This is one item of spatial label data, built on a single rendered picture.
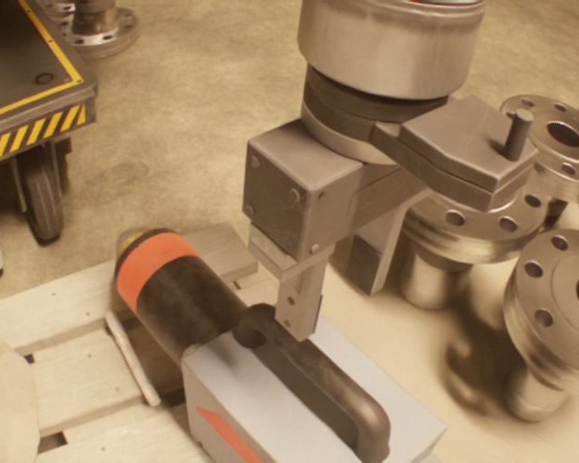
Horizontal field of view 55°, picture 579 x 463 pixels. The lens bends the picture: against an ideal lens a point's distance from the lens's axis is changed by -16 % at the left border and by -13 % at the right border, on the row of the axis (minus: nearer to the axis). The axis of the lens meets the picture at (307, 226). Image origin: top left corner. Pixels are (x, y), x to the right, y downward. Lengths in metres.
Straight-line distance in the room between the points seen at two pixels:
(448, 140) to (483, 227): 0.55
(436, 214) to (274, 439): 0.41
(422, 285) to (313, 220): 0.68
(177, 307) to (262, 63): 1.03
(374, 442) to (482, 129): 0.28
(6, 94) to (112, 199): 0.37
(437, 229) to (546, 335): 0.21
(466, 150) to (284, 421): 0.32
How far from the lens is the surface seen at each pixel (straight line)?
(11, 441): 0.71
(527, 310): 0.75
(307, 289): 0.38
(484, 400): 0.96
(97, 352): 0.77
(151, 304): 0.65
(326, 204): 0.31
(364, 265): 0.44
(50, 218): 1.02
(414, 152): 0.29
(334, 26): 0.28
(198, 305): 0.62
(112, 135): 1.33
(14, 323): 0.83
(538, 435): 0.96
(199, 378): 0.55
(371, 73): 0.28
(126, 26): 1.70
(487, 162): 0.28
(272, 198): 0.32
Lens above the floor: 0.78
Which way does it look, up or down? 44 degrees down
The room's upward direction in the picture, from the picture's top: 9 degrees clockwise
